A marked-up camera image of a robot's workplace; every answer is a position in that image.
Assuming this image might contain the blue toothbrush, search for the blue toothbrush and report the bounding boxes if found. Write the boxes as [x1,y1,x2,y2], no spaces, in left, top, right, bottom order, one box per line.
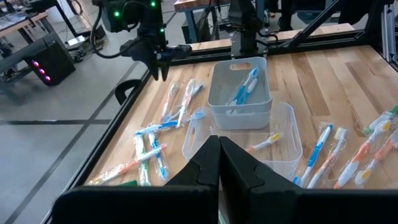
[134,120,178,136]
[292,123,334,188]
[185,111,206,123]
[148,133,170,184]
[226,67,260,107]
[233,77,259,106]

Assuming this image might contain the black gantry strut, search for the black gantry strut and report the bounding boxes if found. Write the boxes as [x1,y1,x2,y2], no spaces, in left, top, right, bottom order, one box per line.
[278,0,345,47]

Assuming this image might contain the black frame handle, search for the black frame handle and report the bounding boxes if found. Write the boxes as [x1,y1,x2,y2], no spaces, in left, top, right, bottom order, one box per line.
[114,78,143,106]

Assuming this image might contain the black gantry post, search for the black gantry post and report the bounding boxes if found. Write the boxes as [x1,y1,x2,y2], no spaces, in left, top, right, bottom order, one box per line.
[363,0,392,47]

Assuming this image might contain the green toothbrush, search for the green toothbrush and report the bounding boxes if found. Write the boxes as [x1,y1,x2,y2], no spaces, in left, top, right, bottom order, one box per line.
[134,133,152,187]
[354,129,398,188]
[363,105,398,135]

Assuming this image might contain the clear plastic bin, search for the clear plastic bin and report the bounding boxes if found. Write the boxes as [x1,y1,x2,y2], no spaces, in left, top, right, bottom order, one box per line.
[182,101,304,181]

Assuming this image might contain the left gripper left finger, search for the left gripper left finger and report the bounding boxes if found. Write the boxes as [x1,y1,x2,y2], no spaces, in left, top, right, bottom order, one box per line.
[52,134,221,224]

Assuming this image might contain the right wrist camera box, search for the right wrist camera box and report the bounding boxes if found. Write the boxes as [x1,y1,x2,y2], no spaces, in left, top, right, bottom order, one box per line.
[119,37,147,62]

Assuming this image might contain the silver aluminium extrusion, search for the silver aluminium extrusion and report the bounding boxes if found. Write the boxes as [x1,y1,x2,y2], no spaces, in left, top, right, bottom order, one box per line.
[382,3,398,65]

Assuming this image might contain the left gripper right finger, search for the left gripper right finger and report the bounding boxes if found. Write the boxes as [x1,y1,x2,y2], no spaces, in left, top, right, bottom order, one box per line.
[218,136,398,224]

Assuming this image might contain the black computer tower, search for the black computer tower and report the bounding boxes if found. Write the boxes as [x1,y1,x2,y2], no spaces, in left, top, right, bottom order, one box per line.
[23,40,77,87]

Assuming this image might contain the wooden workbench blue legs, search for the wooden workbench blue legs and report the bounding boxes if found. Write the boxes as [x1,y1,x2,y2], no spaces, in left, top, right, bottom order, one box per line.
[174,0,237,43]

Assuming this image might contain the light grey plastic bin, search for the light grey plastic bin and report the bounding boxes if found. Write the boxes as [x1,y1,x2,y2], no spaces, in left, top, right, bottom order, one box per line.
[207,56,274,131]

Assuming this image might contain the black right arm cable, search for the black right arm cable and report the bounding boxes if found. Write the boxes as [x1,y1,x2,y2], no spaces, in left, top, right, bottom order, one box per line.
[90,4,139,60]

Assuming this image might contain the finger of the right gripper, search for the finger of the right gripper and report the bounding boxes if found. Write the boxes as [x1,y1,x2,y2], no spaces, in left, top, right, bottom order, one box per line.
[148,58,160,81]
[159,59,171,82]

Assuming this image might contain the grey metal workbench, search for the grey metal workbench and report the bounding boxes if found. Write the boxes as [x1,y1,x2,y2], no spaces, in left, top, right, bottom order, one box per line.
[0,11,60,72]

